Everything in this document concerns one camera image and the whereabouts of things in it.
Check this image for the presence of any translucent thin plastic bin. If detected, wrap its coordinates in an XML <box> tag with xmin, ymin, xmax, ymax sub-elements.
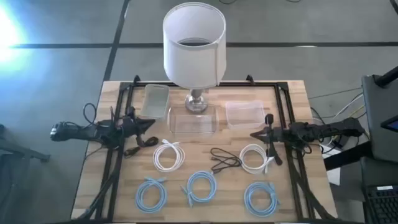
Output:
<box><xmin>224</xmin><ymin>99</ymin><xmax>267</xmax><ymax>130</ymax></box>

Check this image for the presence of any black pole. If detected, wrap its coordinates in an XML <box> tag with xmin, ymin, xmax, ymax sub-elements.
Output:
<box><xmin>374</xmin><ymin>65</ymin><xmax>398</xmax><ymax>88</ymax></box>

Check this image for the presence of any white shade table lamp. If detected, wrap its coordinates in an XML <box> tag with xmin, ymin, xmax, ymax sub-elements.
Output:
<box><xmin>162</xmin><ymin>1</ymin><xmax>227</xmax><ymax>113</ymax></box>

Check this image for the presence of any small display screen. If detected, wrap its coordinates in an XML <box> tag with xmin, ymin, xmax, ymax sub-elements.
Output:
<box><xmin>380</xmin><ymin>114</ymin><xmax>398</xmax><ymax>134</ymax></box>

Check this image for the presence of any black keyboard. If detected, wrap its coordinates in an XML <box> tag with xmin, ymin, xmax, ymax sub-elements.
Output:
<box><xmin>362</xmin><ymin>185</ymin><xmax>398</xmax><ymax>224</ymax></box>

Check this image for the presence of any grey equipment cabinet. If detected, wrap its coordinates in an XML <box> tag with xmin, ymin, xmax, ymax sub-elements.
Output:
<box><xmin>361</xmin><ymin>73</ymin><xmax>398</xmax><ymax>164</ymax></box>

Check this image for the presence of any black side desk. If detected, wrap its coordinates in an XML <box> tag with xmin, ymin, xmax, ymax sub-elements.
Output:
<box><xmin>323</xmin><ymin>141</ymin><xmax>398</xmax><ymax>224</ymax></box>

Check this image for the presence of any short black cable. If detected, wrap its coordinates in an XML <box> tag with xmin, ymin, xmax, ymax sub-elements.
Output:
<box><xmin>123</xmin><ymin>136</ymin><xmax>160</xmax><ymax>157</ymax></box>

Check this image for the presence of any frosted plastic bin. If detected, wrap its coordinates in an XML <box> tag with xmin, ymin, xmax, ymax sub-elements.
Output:
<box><xmin>139</xmin><ymin>83</ymin><xmax>170</xmax><ymax>121</ymax></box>

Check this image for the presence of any white floor cable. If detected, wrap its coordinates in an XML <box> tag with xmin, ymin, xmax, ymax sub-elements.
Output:
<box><xmin>338</xmin><ymin>92</ymin><xmax>364</xmax><ymax>114</ymax></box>

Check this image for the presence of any white paper sheet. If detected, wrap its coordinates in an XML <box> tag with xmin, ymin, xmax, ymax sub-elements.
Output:
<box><xmin>320</xmin><ymin>143</ymin><xmax>342</xmax><ymax>187</ymax></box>

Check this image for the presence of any yellow floor cable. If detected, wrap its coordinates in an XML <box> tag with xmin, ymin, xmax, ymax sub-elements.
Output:
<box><xmin>350</xmin><ymin>105</ymin><xmax>366</xmax><ymax>121</ymax></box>

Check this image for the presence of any light blue cable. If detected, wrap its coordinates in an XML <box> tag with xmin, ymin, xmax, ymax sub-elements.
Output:
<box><xmin>180</xmin><ymin>170</ymin><xmax>218</xmax><ymax>208</ymax></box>
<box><xmin>134</xmin><ymin>175</ymin><xmax>169</xmax><ymax>214</ymax></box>
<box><xmin>243</xmin><ymin>181</ymin><xmax>280</xmax><ymax>218</ymax></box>

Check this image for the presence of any clear rigid plastic bin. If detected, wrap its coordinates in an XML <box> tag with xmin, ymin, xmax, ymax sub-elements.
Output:
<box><xmin>167</xmin><ymin>105</ymin><xmax>220</xmax><ymax>135</ymax></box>

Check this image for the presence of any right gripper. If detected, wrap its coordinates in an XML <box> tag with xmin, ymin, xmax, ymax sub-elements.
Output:
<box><xmin>250</xmin><ymin>114</ymin><xmax>293</xmax><ymax>147</ymax></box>

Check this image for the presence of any black metal table frame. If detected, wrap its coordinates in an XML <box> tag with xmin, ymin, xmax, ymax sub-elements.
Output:
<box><xmin>73</xmin><ymin>73</ymin><xmax>338</xmax><ymax>223</ymax></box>

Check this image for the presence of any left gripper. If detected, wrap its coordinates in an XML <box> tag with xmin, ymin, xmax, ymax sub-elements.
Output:
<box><xmin>119</xmin><ymin>105</ymin><xmax>155</xmax><ymax>149</ymax></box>

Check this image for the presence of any black floor stand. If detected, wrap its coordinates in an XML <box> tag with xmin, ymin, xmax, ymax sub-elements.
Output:
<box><xmin>0</xmin><ymin>124</ymin><xmax>51</xmax><ymax>164</ymax></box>

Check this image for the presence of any black power adapter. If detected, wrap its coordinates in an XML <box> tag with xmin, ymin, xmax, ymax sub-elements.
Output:
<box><xmin>330</xmin><ymin>136</ymin><xmax>353</xmax><ymax>149</ymax></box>

